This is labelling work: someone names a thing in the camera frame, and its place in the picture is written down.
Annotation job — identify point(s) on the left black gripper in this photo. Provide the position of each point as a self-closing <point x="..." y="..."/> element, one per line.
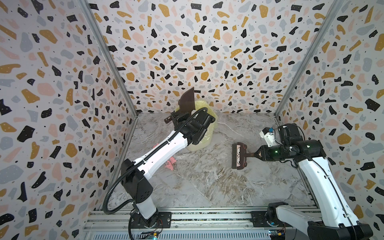
<point x="179" y="122"/>

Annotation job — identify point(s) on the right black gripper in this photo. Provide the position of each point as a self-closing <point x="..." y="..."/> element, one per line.
<point x="259" y="153"/>

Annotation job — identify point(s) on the dark brown plastic dustpan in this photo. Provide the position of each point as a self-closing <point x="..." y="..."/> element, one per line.
<point x="187" y="101"/>

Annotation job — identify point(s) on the cream bin with green bag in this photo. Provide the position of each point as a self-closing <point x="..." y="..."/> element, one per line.
<point x="207" y="132"/>

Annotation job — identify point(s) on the brown cartoon face hand broom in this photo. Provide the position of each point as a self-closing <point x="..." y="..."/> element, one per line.
<point x="240" y="155"/>

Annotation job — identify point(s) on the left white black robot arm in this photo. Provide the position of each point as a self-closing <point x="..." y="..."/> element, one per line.
<point x="140" y="171"/>

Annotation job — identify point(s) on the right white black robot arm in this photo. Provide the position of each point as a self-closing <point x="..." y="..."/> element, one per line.
<point x="337" y="221"/>

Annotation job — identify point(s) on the pink paper scrap upper left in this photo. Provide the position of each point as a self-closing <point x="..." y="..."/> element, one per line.
<point x="170" y="163"/>

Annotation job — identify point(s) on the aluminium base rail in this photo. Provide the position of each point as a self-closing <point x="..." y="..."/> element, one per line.
<point x="209" y="223"/>

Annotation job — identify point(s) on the left aluminium corner post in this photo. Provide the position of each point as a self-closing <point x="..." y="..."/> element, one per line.
<point x="84" y="5"/>

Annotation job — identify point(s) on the aluminium corner post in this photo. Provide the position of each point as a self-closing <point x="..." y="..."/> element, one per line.
<point x="331" y="14"/>
<point x="84" y="5"/>

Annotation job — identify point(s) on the right aluminium corner post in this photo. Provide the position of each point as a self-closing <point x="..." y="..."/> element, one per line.
<point x="331" y="14"/>

